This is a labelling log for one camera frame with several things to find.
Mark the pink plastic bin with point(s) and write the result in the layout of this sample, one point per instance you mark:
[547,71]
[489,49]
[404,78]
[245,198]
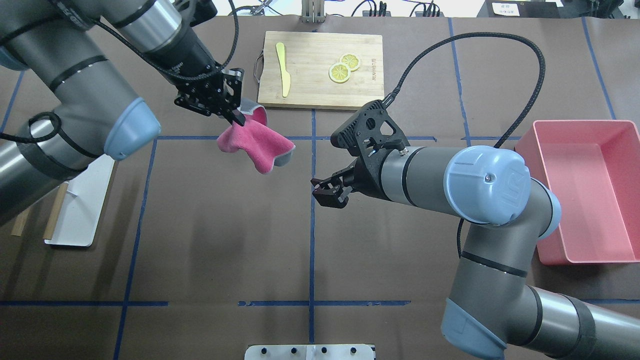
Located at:
[593,167]

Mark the lemon slice near knife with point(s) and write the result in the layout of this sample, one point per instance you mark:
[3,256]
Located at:
[339,73]

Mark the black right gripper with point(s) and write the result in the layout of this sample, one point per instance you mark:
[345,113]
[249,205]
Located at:
[369,176]

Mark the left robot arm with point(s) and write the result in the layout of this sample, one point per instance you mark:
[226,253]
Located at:
[99,111]

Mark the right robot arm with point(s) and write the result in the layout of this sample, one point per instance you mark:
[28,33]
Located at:
[490,305]

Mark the wooden rack rod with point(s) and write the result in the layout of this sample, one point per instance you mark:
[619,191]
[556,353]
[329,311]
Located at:
[20,223]
[55,211]

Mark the yellow plastic knife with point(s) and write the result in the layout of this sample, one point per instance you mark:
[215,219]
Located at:
[285,75]

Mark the bamboo cutting board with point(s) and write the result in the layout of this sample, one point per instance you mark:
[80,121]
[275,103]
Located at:
[309,56]

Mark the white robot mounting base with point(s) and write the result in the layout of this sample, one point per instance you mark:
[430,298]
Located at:
[357,351]

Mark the lemon slice near logo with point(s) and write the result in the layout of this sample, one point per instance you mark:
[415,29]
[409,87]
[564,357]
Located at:
[351,60]

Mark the outer wooden rack rod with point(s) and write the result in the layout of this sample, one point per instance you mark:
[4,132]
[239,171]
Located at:
[20,223]

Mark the inner wooden rack rod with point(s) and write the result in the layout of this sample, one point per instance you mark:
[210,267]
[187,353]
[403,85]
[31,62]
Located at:
[55,211]

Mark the pink and grey cloth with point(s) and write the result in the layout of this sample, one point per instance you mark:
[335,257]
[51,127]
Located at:
[265,147]

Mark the metal cutting board handle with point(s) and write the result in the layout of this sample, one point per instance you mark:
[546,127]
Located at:
[258,66]

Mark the white rack base tray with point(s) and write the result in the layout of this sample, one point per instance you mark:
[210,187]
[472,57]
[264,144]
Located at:
[82,208]

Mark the aluminium frame post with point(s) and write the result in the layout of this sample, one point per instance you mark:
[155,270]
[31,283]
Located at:
[313,12]

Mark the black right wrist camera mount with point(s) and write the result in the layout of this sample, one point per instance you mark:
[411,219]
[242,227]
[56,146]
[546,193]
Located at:
[369,127]

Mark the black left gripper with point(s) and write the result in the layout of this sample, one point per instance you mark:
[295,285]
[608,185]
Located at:
[184,56]

